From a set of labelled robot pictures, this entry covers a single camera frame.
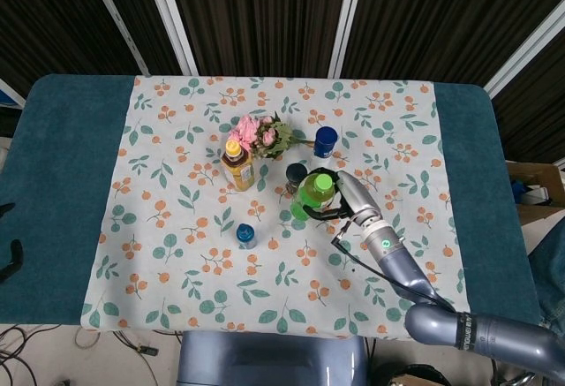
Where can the orange fruit print tablecloth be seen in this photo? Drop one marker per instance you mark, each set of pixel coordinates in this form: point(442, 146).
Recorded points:
point(198, 271)

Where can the black capped pepper grinder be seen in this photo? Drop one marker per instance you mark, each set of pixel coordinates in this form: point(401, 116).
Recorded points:
point(295, 174)

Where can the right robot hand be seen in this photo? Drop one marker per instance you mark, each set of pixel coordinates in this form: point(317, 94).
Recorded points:
point(359, 200)

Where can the green tea bottle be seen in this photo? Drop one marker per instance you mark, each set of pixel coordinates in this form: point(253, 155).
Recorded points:
point(313, 194)

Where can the white bottle with blue cap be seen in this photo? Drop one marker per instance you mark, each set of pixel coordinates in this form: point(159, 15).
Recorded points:
point(326, 141)

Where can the thin white partition post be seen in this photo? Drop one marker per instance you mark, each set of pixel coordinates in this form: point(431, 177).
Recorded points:
point(117, 19)

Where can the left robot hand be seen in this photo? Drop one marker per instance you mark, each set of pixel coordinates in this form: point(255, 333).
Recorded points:
point(15, 258)

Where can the grey blue robot torso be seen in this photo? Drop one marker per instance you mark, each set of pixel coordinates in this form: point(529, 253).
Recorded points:
point(265, 359)

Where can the wide white partition post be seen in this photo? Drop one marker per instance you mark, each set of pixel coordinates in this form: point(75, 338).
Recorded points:
point(525, 48)
point(171, 19)
point(348, 19)

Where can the teal table cover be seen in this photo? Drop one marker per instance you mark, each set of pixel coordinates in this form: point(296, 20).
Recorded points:
point(62, 183)

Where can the small black plug adapter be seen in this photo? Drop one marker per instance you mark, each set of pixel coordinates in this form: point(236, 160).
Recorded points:
point(148, 350)

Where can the pink flower bouquet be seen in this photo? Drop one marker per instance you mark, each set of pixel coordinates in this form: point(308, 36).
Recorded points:
point(265, 136)

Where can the blue denim cloth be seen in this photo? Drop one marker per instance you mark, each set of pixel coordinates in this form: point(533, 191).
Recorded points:
point(552, 271)

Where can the yellow capped tea bottle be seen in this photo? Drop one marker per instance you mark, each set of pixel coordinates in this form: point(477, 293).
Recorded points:
point(240, 174)

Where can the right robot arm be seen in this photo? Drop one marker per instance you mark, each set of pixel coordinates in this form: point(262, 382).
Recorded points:
point(397, 262)

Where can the cardboard box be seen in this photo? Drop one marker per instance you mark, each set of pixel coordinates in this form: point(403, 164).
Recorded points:
point(543, 216)

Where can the blue spray bottle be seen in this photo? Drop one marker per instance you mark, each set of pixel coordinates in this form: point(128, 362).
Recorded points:
point(246, 233)

